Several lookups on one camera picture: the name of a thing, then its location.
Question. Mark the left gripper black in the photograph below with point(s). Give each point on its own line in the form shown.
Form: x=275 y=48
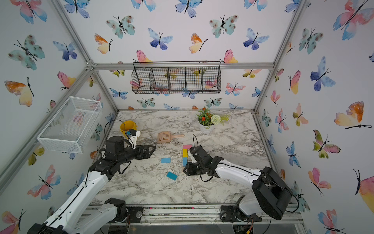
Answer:
x=146 y=155

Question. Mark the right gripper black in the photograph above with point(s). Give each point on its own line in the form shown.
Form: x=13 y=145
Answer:
x=188 y=169

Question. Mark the light blue building block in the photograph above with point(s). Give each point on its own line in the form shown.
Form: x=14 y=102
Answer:
x=165 y=160

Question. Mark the yellow building block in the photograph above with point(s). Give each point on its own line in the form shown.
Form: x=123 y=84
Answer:
x=185 y=153

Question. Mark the teal building block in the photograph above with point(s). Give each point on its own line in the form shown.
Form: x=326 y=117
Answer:
x=172 y=176

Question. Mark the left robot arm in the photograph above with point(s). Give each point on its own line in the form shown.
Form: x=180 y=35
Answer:
x=67 y=219

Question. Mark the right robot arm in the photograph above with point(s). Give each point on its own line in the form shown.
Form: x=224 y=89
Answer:
x=271 y=195

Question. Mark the beige plastic slotted scoop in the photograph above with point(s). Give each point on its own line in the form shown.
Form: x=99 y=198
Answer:
x=167 y=137

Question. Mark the white pot artificial flowers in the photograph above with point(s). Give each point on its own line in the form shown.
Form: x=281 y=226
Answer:
x=208 y=120

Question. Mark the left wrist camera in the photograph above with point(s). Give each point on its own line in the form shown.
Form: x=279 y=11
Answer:
x=132 y=136

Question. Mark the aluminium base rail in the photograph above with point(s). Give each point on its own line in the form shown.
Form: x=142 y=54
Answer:
x=179 y=214

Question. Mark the black wire wall basket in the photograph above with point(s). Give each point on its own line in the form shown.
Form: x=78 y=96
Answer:
x=176 y=77

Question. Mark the white mesh wall basket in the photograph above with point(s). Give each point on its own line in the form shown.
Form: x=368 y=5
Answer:
x=70 y=126

